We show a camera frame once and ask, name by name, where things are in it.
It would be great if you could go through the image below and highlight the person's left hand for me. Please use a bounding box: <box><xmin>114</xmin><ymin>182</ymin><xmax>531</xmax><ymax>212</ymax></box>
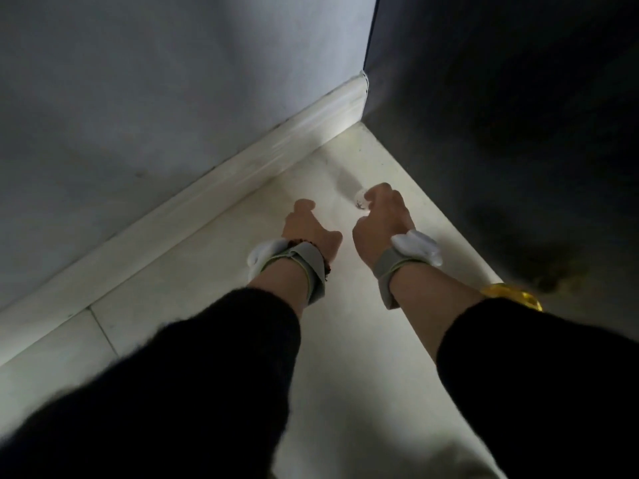
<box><xmin>282</xmin><ymin>198</ymin><xmax>343</xmax><ymax>263</ymax></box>

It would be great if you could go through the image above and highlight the person's right hand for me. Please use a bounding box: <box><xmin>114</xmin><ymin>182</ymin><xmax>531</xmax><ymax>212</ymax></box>
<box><xmin>352</xmin><ymin>183</ymin><xmax>417</xmax><ymax>270</ymax></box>

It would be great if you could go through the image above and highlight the white wrist tracker grey strap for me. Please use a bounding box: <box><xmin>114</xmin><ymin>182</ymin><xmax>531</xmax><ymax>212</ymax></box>
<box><xmin>248</xmin><ymin>238</ymin><xmax>328</xmax><ymax>306</ymax></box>
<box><xmin>373</xmin><ymin>230</ymin><xmax>443</xmax><ymax>311</ymax></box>

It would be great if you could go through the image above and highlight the person's left forearm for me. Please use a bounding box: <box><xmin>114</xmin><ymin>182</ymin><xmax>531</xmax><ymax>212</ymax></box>
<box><xmin>0</xmin><ymin>258</ymin><xmax>325</xmax><ymax>479</ymax></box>

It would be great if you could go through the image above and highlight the yellow round container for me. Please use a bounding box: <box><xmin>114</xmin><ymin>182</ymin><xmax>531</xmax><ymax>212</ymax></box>
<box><xmin>480</xmin><ymin>282</ymin><xmax>544</xmax><ymax>313</ymax></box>

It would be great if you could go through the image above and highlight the person's right forearm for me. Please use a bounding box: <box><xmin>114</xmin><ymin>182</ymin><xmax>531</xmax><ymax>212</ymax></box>
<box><xmin>389</xmin><ymin>263</ymin><xmax>639</xmax><ymax>479</ymax></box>

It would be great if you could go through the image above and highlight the dark red bead bracelet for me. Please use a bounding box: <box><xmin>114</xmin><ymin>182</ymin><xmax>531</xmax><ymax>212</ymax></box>
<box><xmin>287</xmin><ymin>239</ymin><xmax>333</xmax><ymax>281</ymax></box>

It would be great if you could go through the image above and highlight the white baseboard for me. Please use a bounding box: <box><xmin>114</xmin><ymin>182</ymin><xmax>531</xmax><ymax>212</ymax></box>
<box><xmin>0</xmin><ymin>74</ymin><xmax>369</xmax><ymax>368</ymax></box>

